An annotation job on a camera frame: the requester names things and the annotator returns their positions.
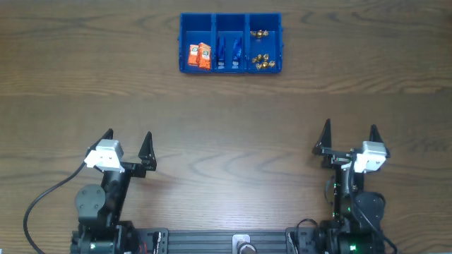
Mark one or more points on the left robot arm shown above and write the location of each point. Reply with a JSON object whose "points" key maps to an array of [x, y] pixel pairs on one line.
{"points": [[106, 204]]}

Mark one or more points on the mounting rail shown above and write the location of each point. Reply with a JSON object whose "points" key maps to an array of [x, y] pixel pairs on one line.
{"points": [[205, 241]]}

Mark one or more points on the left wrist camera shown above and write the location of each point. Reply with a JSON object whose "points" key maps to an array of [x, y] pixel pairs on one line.
{"points": [[105, 155]]}

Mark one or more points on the blue tray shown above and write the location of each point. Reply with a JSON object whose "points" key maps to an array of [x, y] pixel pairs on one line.
{"points": [[229, 24]]}

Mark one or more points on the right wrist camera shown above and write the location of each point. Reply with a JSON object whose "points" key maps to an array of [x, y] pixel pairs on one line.
{"points": [[370, 157]]}

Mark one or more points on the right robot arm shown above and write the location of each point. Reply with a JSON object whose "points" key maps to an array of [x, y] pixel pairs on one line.
{"points": [[367, 208]]}

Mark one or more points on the orange candy box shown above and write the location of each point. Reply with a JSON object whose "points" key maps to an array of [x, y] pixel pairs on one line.
{"points": [[193, 55], [205, 56]]}

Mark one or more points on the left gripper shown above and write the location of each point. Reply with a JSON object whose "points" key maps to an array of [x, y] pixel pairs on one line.
{"points": [[136, 169]]}

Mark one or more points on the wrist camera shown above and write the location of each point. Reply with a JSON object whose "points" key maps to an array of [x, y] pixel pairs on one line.
{"points": [[370, 157], [105, 155]]}

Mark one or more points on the blue candy pack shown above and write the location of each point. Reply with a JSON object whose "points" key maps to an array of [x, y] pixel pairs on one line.
{"points": [[221, 53], [237, 53]]}

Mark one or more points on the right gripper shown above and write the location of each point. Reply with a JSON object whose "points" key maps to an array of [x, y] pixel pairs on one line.
{"points": [[335, 158]]}

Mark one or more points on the gold candy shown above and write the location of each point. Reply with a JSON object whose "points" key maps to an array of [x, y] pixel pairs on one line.
{"points": [[260, 58], [259, 34], [265, 65]]}

